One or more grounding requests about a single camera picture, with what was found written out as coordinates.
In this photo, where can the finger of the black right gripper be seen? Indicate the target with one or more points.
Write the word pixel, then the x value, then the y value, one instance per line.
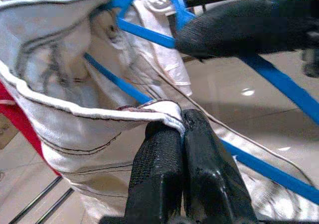
pixel 249 27

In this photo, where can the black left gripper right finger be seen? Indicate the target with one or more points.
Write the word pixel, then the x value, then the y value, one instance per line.
pixel 209 169

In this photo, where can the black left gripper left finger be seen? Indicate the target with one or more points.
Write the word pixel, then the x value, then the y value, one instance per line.
pixel 157 174

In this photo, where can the blue plastic clothes hanger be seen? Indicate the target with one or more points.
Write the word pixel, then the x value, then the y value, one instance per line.
pixel 274 80

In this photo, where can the cream denim jacket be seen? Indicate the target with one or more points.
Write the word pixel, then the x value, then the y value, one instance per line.
pixel 74 134

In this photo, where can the red jacket with white trim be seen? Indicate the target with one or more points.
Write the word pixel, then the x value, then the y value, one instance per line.
pixel 20 119

